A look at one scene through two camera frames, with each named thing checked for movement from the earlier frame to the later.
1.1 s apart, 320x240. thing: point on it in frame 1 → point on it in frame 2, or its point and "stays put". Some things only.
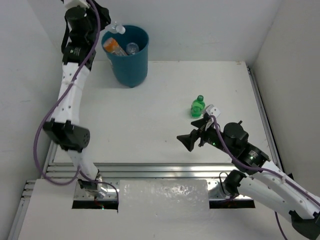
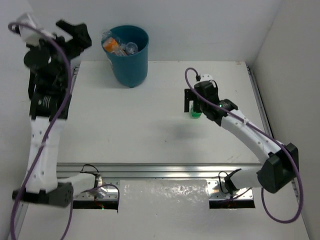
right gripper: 188,140 → 190,95
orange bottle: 111,46 stays put
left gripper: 102,14 → 75,38
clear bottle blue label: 132,48 stays put
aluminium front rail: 143,170 stays put
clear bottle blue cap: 119,28 → 108,34
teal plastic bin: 131,71 stays put
